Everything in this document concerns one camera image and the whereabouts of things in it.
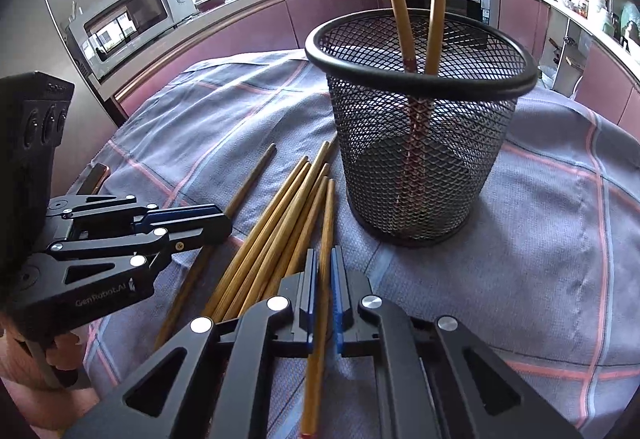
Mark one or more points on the dark copper-edged phone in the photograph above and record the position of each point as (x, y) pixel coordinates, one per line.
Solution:
(92, 180)

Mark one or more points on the bunch of wooden chopsticks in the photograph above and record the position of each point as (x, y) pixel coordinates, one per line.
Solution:
(270, 239)

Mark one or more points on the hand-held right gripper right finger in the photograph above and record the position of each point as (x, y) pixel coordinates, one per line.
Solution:
(339, 309)

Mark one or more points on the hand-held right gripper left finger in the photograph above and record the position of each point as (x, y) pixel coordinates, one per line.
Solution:
(311, 304)

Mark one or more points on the black mesh utensil holder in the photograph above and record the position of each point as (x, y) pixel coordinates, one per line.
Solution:
(450, 159)

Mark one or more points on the white microwave oven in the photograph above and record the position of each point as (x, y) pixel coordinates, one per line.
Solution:
(125, 14)

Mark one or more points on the teal dome cover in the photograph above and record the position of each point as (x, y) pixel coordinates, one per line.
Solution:
(631, 19)

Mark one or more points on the pink kitchen cabinets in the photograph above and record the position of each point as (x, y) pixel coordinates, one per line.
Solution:
(325, 9)

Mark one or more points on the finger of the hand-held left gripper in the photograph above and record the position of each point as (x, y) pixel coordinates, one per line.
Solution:
(175, 214)
(200, 234)

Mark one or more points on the person's left hand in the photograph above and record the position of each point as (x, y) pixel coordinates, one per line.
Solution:
(70, 354)

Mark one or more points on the checked grey tablecloth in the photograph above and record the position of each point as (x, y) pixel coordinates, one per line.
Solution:
(500, 269)

